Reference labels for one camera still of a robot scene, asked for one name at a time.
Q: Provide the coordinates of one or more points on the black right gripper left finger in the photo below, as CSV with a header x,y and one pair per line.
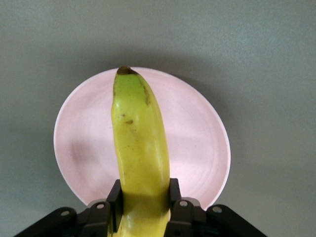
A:
x,y
114,205

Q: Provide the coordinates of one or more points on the pink round plate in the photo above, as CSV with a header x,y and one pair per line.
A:
x,y
197,138

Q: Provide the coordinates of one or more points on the yellow banana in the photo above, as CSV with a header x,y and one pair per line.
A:
x,y
140,148

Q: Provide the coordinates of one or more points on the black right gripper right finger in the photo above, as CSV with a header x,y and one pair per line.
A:
x,y
182,214

